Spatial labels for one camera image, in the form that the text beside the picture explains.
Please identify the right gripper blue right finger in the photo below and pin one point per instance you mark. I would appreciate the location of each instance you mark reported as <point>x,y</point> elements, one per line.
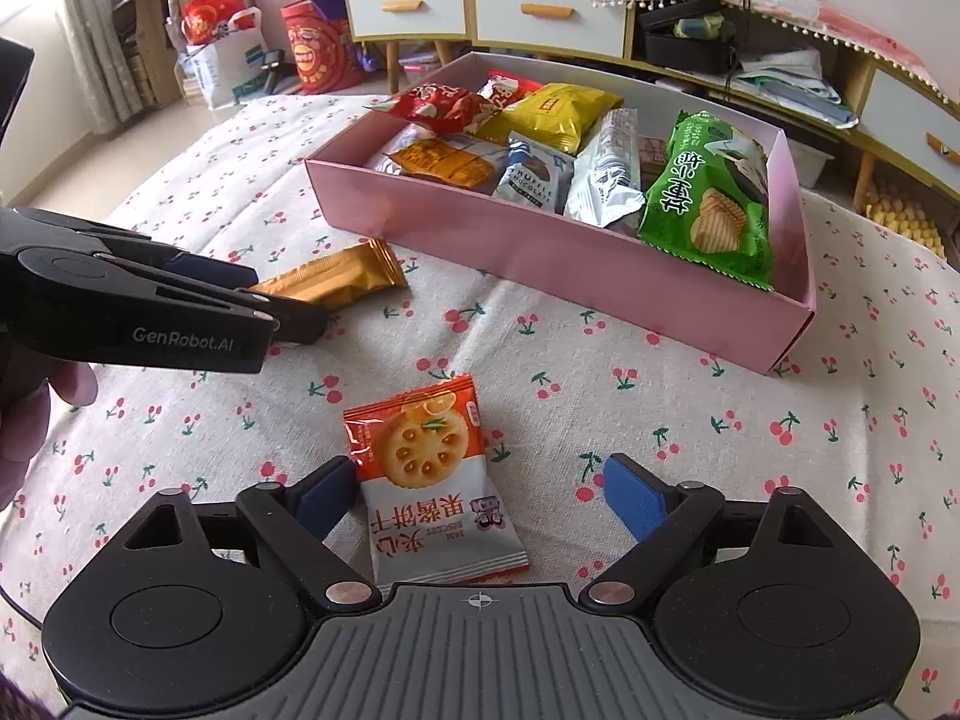
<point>639,498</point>

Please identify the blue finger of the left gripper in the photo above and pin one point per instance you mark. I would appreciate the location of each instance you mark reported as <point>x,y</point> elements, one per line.
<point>298,322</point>
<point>226,275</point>

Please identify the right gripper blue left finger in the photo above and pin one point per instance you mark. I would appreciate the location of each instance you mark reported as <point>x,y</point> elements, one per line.
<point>320,500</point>

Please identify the gold wafer bar pack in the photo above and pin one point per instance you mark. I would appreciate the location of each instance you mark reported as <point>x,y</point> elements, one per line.
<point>339,279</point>

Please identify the red white biscuit pack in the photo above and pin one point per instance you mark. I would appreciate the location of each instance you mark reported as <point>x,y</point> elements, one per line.
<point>434,514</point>

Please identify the orange silver snack pack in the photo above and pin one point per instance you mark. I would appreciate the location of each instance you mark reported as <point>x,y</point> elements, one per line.
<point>463,162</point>

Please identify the white rice cracker pack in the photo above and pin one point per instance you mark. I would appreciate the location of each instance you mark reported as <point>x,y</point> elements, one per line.
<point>381,160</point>

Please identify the blue silver chocolate pack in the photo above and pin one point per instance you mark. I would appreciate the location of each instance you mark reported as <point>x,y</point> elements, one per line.
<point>535,176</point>

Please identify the green chips snack bag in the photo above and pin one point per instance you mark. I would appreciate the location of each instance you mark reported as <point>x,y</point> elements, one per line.
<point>709,205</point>

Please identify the long silver-green snack pack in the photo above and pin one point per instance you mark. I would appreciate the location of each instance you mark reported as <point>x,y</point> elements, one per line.
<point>606,187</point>

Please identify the yellow snack bag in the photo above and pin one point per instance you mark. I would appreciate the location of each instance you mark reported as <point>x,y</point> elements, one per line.
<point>557,115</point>

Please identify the clear cracker pack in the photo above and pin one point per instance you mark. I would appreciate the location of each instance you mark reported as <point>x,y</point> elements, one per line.
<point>653,156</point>

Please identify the small red candy pack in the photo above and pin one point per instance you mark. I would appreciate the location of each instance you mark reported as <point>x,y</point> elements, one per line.
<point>503,89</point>

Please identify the person left hand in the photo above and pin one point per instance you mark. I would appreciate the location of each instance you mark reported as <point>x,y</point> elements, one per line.
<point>26,422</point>

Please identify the white shopping bag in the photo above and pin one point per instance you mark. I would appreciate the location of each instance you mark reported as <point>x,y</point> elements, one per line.
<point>230,68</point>

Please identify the cherry print floor cloth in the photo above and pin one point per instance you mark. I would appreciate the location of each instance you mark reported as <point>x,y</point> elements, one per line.
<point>863,413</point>

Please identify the red round gift box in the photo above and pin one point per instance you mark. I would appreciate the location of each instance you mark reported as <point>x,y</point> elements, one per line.
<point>323,51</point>

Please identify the red gift bag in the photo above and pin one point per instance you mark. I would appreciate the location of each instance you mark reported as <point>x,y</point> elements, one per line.
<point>203,20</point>

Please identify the pink cardboard box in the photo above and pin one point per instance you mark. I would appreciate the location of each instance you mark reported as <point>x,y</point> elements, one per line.
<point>602,270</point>

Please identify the clear plastic storage bin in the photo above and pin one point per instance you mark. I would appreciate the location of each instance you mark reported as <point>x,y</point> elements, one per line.
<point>809,162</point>

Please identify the yellow egg tray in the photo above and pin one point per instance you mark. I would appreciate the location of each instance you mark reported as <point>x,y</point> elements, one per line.
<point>892,208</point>

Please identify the wooden tv cabinet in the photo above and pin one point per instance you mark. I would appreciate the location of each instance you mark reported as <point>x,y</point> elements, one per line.
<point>896,120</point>

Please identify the black storage bag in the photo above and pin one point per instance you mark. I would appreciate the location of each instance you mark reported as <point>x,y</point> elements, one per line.
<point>690,35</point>

